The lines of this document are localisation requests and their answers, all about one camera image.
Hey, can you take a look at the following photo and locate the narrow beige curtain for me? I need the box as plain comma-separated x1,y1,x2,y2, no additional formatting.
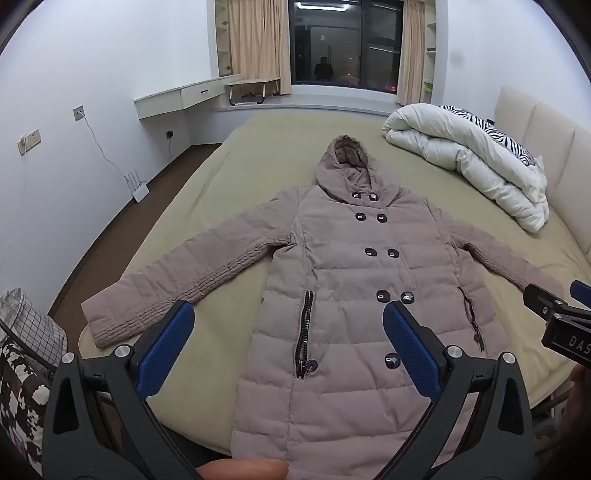
396,0,426,106

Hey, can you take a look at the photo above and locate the zebra striped pillow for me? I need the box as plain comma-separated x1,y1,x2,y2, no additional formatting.
438,105,546,169

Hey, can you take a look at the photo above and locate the mauve hooded padded coat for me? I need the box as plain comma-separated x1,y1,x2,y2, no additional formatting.
81,135,561,480

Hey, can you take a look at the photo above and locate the checked laundry basket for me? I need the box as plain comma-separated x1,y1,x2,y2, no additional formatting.
0,288,68,370

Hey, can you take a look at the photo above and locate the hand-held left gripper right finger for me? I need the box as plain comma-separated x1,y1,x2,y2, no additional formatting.
382,301,537,480

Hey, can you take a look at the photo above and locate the wide beige curtain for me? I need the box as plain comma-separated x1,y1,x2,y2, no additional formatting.
228,0,293,97

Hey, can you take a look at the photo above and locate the beige padded headboard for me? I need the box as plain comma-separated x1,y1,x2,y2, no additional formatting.
494,85,591,259

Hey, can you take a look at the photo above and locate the wooden wall shelf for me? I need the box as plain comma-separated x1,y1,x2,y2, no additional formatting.
215,0,234,77

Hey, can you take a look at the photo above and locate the white wall-mounted desk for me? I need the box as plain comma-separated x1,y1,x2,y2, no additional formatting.
134,74,243,121

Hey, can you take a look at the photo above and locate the white router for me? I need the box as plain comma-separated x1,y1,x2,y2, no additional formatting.
124,170,151,203

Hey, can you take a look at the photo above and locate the thin router cable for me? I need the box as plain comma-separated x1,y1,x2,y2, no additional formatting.
81,115,136,185

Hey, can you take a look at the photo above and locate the white folded duvet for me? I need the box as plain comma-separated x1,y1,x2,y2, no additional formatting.
381,103,550,233

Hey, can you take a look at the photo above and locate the person's left hand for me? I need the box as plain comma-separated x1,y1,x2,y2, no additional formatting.
198,459,290,480

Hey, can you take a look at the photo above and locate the dark window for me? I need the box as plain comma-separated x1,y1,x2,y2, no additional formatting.
288,0,404,95

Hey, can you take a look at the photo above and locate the white wall shelf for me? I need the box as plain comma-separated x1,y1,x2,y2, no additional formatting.
422,0,437,104

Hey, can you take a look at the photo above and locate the bed with olive sheet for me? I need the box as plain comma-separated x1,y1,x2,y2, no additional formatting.
76,113,591,462

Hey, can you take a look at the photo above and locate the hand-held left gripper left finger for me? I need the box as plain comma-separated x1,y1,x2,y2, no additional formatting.
42,299,206,480

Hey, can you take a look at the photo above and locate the person's right hand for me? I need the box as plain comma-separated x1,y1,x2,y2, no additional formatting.
570,364,591,398

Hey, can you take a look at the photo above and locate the folding lap table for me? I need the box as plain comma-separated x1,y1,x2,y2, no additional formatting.
225,76,281,106

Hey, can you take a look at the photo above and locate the white window sill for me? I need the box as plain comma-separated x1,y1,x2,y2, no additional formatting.
215,92,402,118

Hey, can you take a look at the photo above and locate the camouflage patterned cloth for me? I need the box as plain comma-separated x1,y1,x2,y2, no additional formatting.
0,342,57,476

